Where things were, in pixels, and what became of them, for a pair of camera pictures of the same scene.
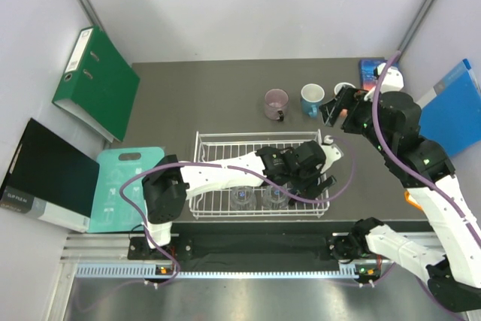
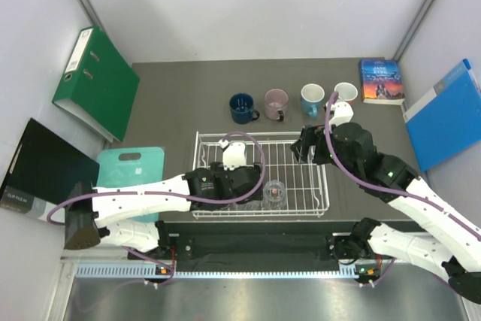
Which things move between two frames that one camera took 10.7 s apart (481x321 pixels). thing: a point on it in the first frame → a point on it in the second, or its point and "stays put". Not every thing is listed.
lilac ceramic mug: (276, 104) stays put
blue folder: (452, 116) stays put
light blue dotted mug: (312, 95) stays put
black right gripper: (353, 99) → (316, 135)
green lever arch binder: (99, 85) stays put
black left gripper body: (301, 175) → (217, 168)
